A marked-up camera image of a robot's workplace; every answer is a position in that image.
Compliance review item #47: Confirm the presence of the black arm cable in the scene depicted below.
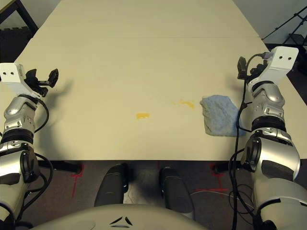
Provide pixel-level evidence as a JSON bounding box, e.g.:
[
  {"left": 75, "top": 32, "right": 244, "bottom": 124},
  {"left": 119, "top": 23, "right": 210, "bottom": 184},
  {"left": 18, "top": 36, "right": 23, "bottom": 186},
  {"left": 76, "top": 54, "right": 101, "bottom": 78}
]
[
  {"left": 14, "top": 99, "right": 55, "bottom": 230},
  {"left": 227, "top": 53, "right": 267, "bottom": 230}
]

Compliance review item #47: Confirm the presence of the black metal frame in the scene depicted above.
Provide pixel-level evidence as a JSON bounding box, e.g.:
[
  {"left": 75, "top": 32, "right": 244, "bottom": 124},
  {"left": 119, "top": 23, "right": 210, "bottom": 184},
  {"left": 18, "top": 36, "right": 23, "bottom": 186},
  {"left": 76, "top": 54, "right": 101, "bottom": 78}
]
[{"left": 0, "top": 0, "right": 39, "bottom": 32}]

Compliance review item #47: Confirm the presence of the black right robot leg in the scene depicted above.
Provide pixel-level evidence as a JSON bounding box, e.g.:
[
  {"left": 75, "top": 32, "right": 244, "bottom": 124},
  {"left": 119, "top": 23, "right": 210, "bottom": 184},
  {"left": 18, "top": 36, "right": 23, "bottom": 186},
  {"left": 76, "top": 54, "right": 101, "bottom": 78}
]
[{"left": 159, "top": 167, "right": 196, "bottom": 221}]

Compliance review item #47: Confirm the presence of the thin white floor cable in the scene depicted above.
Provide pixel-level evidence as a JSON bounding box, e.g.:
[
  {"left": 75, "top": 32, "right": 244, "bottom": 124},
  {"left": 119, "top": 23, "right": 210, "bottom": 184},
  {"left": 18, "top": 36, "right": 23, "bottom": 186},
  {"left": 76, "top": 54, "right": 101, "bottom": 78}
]
[{"left": 190, "top": 188, "right": 255, "bottom": 209}]

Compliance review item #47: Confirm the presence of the black foam floor mat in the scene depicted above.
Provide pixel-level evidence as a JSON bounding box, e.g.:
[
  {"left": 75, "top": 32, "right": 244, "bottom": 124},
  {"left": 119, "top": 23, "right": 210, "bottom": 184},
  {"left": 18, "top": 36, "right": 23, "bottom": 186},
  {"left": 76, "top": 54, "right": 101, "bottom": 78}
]
[{"left": 0, "top": 27, "right": 33, "bottom": 63}]

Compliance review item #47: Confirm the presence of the black tripod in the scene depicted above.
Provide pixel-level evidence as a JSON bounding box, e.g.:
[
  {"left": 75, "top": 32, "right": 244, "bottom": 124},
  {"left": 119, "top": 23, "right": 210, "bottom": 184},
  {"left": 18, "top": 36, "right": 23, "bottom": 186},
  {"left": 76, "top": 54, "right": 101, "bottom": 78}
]
[{"left": 262, "top": 0, "right": 307, "bottom": 50}]

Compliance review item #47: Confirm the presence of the light blue rag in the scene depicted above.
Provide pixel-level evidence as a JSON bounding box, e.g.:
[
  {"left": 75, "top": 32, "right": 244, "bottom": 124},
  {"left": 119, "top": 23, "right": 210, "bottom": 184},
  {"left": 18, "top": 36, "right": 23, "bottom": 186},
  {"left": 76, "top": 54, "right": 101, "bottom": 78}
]
[{"left": 200, "top": 94, "right": 247, "bottom": 138}]

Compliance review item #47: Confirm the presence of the red tape cross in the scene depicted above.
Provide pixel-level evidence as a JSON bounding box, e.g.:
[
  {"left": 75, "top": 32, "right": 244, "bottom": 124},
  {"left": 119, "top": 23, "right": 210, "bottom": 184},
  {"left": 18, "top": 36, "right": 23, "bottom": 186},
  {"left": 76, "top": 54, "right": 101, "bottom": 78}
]
[
  {"left": 71, "top": 164, "right": 84, "bottom": 199},
  {"left": 195, "top": 164, "right": 228, "bottom": 198}
]

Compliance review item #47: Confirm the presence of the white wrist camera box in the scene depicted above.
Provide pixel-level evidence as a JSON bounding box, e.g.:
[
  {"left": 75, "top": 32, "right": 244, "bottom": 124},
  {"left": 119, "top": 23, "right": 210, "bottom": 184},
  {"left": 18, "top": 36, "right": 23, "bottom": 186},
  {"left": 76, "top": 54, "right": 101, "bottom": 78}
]
[
  {"left": 0, "top": 62, "right": 40, "bottom": 99},
  {"left": 247, "top": 46, "right": 299, "bottom": 89}
]

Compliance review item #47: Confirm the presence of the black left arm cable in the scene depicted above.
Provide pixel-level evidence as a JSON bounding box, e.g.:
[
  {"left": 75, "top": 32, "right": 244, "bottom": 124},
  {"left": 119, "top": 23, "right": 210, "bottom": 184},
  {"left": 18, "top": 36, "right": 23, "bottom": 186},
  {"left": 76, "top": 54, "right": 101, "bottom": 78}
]
[{"left": 14, "top": 99, "right": 55, "bottom": 230}]

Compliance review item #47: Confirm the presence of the black robot leg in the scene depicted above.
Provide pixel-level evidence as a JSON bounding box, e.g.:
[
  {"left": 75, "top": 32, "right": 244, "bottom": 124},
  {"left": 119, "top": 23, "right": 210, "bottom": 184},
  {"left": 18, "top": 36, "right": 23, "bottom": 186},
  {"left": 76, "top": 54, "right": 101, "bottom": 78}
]
[
  {"left": 94, "top": 164, "right": 129, "bottom": 208},
  {"left": 159, "top": 167, "right": 196, "bottom": 221}
]

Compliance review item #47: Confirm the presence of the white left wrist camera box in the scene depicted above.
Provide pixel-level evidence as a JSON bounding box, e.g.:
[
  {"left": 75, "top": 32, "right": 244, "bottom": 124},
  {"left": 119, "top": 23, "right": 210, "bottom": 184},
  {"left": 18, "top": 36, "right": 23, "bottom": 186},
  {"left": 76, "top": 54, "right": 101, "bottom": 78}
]
[{"left": 0, "top": 62, "right": 40, "bottom": 99}]

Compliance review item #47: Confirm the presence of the splattered yellow liquid spill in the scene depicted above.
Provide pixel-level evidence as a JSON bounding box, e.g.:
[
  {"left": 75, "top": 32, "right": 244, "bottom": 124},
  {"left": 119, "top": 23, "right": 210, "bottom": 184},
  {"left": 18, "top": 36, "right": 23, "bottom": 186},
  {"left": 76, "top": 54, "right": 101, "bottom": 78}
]
[{"left": 170, "top": 99, "right": 195, "bottom": 110}]

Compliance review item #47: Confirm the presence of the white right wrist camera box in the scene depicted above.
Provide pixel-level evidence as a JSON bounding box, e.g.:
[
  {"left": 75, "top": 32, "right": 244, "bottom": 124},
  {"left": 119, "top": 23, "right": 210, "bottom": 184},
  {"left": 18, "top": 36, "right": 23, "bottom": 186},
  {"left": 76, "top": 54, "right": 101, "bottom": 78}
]
[{"left": 247, "top": 46, "right": 299, "bottom": 89}]

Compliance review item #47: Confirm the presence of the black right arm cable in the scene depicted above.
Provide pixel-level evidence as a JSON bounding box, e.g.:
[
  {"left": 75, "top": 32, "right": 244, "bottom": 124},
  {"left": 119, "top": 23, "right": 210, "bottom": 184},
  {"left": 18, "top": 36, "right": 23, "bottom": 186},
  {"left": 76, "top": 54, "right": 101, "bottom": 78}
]
[{"left": 227, "top": 53, "right": 267, "bottom": 230}]

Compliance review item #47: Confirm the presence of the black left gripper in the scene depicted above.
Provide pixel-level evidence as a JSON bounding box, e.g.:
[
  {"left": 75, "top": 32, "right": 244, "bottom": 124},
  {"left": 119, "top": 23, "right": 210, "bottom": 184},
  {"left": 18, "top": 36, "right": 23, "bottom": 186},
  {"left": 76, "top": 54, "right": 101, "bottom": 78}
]
[{"left": 25, "top": 68, "right": 59, "bottom": 98}]

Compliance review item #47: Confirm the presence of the looped black floor cable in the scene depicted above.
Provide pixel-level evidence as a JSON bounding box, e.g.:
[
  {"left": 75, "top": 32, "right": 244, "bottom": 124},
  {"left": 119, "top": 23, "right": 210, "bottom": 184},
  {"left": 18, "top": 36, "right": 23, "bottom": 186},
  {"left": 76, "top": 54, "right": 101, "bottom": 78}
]
[{"left": 229, "top": 183, "right": 259, "bottom": 216}]

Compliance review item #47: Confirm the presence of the black left robot leg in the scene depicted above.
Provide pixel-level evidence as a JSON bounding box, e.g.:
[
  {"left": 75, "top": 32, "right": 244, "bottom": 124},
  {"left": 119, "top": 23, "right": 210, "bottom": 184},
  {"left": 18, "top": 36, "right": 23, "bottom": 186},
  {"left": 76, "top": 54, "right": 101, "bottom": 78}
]
[{"left": 94, "top": 164, "right": 129, "bottom": 208}]

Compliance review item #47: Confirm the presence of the black table foot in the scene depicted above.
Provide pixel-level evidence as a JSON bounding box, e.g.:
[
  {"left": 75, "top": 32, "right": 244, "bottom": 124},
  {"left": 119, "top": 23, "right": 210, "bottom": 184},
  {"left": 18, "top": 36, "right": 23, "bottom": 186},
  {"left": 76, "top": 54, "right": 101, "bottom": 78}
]
[
  {"left": 38, "top": 160, "right": 81, "bottom": 173},
  {"left": 213, "top": 160, "right": 231, "bottom": 174}
]

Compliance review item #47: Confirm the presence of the grey robot torso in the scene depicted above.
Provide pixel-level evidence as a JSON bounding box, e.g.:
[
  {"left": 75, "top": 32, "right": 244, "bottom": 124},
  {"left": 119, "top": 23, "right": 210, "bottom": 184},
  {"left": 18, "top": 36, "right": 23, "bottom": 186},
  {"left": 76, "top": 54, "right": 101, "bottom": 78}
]
[{"left": 30, "top": 203, "right": 200, "bottom": 230}]

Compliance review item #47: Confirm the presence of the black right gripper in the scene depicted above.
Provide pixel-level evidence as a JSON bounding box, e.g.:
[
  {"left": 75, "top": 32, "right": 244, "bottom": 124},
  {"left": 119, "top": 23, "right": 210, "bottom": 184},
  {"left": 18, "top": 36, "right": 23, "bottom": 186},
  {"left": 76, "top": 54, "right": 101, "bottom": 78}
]
[{"left": 237, "top": 57, "right": 267, "bottom": 79}]

